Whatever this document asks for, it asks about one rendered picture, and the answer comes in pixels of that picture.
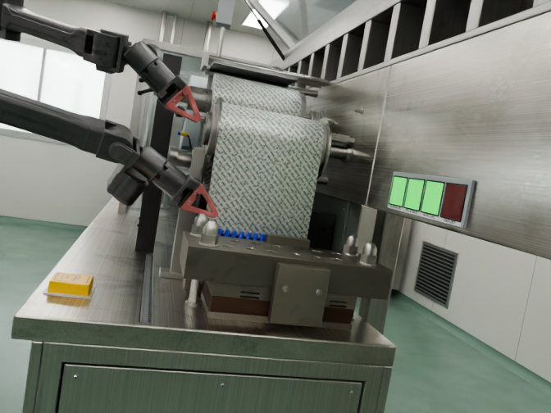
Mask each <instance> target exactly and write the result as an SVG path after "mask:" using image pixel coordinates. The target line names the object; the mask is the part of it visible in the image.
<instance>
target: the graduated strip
mask: <svg viewBox="0 0 551 413"><path fill-rule="evenodd" d="M152 317H153V256H152V255H145V261H144V269H143V285H142V292H141V301H140V309H139V323H148V324H151V323H152Z"/></svg>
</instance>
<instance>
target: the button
mask: <svg viewBox="0 0 551 413"><path fill-rule="evenodd" d="M92 287H93V276H92V275H78V274H71V273H62V272H57V273H56V274H55V275H54V276H53V277H52V278H51V280H50V281H49V284H48V293H64V294H73V295H81V296H88V295H89V293H90V291H91V288H92Z"/></svg>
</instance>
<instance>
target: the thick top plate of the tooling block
mask: <svg viewBox="0 0 551 413"><path fill-rule="evenodd" d="M190 233H191V232H187V231H184V233H183V238H182V244H181V249H180V266H181V270H182V274H183V278H184V279H195V280H202V281H211V282H218V283H227V284H242V285H249V286H257V287H265V288H273V284H274V279H275V274H276V265H277V262H282V263H289V264H296V265H303V266H316V267H323V268H328V269H329V270H331V272H330V281H329V285H328V290H327V294H334V295H342V296H350V297H364V298H373V299H380V300H388V296H389V288H390V284H391V279H392V274H393V271H392V270H391V269H389V268H387V267H385V266H383V265H381V264H379V263H378V262H376V266H368V265H362V264H359V263H358V262H359V261H360V258H361V254H359V253H358V256H348V255H344V254H343V253H342V252H341V251H334V250H327V249H320V248H314V247H310V248H302V247H290V246H283V245H276V244H269V243H266V242H263V241H257V240H251V239H244V238H232V237H226V236H219V241H218V244H219V247H208V246H203V245H201V244H199V242H200V238H201V237H197V236H193V235H191V234H190Z"/></svg>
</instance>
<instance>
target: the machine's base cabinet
mask: <svg viewBox="0 0 551 413"><path fill-rule="evenodd" d="M391 372H392V366H386V365H363V364H352V363H340V362H328V361H306V360H295V359H283V358H272V357H260V356H238V355H226V354H215V353H203V352H181V351H169V350H157V349H147V348H135V347H113V346H101V345H89V344H78V343H55V342H44V341H32V343H31V348H30V359H29V366H28V373H27V379H26V385H25V397H24V404H23V410H22V413H384V410H385V403H386V398H387V393H388V389H389V381H390V377H391Z"/></svg>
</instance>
